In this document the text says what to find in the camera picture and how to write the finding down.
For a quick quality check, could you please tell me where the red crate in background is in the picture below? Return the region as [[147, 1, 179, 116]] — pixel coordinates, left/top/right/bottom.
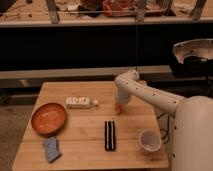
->
[[102, 0, 135, 17]]

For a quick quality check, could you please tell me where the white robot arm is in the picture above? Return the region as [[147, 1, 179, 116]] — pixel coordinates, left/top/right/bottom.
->
[[115, 70, 213, 171]]

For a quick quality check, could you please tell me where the white paper cup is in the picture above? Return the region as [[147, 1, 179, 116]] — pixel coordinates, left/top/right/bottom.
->
[[139, 129, 161, 155]]

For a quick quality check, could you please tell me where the blue cloth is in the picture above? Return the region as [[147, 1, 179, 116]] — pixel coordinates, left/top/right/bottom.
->
[[43, 137, 62, 163]]

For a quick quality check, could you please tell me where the wooden table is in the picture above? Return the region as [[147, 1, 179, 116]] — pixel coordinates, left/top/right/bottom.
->
[[12, 81, 169, 171]]

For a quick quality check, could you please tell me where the black cable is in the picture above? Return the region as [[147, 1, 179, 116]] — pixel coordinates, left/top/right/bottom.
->
[[155, 111, 172, 145]]

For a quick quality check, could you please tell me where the orange bowl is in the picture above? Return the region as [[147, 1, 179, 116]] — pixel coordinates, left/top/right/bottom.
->
[[31, 103, 67, 136]]

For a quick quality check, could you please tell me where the black striped rectangular block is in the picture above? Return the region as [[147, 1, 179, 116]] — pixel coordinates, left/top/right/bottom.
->
[[104, 121, 116, 151]]

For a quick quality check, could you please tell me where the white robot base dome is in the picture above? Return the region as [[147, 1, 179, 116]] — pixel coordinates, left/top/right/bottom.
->
[[172, 38, 213, 64]]

